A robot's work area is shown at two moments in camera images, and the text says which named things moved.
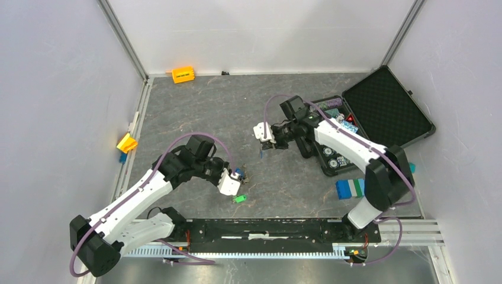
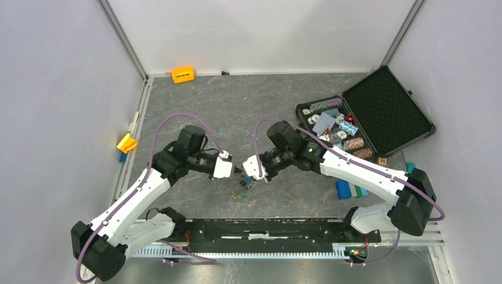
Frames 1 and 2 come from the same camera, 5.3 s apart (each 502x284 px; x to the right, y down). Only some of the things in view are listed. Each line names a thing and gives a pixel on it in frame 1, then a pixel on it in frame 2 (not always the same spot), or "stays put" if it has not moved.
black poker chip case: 379,107 stays put
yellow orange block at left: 128,144 stays put
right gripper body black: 283,135 -> 276,161
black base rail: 276,236 stays put
